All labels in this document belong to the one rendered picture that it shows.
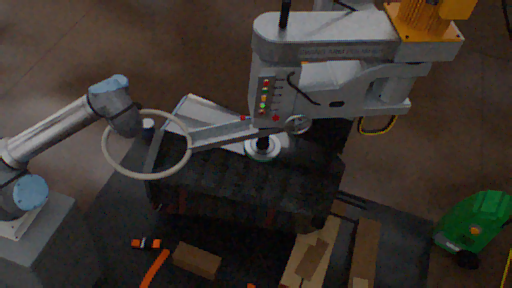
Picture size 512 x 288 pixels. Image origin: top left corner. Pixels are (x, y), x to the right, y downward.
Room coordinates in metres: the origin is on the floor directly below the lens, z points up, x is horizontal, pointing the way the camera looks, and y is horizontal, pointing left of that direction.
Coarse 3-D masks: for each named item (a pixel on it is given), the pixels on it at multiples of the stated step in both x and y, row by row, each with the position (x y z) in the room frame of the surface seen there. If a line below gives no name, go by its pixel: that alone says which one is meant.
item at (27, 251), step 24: (48, 216) 1.03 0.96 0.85; (72, 216) 1.08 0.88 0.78; (0, 240) 0.87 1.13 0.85; (24, 240) 0.89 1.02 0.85; (48, 240) 0.91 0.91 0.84; (72, 240) 1.03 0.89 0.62; (0, 264) 0.80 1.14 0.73; (24, 264) 0.77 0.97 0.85; (48, 264) 0.85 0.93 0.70; (72, 264) 0.96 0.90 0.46; (96, 264) 1.11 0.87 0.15
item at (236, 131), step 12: (240, 120) 1.70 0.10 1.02; (192, 132) 1.63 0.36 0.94; (204, 132) 1.65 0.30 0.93; (216, 132) 1.66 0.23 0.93; (228, 132) 1.66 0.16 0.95; (240, 132) 1.65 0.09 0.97; (252, 132) 1.61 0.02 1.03; (264, 132) 1.62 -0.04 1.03; (276, 132) 1.63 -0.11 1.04; (204, 144) 1.54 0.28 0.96; (216, 144) 1.56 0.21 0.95; (228, 144) 1.57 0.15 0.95
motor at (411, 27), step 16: (416, 0) 1.78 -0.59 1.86; (432, 0) 1.72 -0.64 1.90; (448, 0) 1.70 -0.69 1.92; (464, 0) 1.70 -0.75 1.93; (400, 16) 1.83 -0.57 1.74; (416, 16) 1.78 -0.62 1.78; (432, 16) 1.74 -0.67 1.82; (448, 16) 1.69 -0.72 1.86; (464, 16) 1.71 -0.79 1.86; (400, 32) 1.74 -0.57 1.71; (416, 32) 1.76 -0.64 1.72; (432, 32) 1.75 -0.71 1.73; (448, 32) 1.79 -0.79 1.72
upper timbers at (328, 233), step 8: (328, 216) 1.64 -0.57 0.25; (328, 224) 1.58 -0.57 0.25; (336, 224) 1.59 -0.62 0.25; (320, 232) 1.51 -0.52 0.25; (328, 232) 1.52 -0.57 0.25; (336, 232) 1.53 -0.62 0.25; (296, 240) 1.42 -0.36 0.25; (328, 240) 1.46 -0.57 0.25; (296, 248) 1.37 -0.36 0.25; (304, 248) 1.37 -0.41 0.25; (328, 248) 1.40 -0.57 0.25; (296, 256) 1.31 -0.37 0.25; (328, 256) 1.34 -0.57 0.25; (288, 264) 1.25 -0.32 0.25; (296, 264) 1.26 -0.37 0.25; (320, 264) 1.28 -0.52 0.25; (288, 272) 1.20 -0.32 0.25; (320, 272) 1.23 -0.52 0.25; (288, 280) 1.14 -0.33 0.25; (296, 280) 1.15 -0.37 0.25; (304, 280) 1.16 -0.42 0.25; (312, 280) 1.17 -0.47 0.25; (320, 280) 1.18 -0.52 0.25
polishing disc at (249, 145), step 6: (270, 138) 1.74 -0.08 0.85; (276, 138) 1.75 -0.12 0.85; (246, 144) 1.67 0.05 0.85; (252, 144) 1.68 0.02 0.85; (270, 144) 1.70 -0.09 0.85; (276, 144) 1.70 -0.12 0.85; (246, 150) 1.63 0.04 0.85; (252, 150) 1.63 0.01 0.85; (258, 150) 1.64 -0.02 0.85; (264, 150) 1.65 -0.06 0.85; (270, 150) 1.65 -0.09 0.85; (276, 150) 1.66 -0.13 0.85; (252, 156) 1.59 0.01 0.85; (258, 156) 1.60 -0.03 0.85; (264, 156) 1.60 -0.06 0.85; (270, 156) 1.61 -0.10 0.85
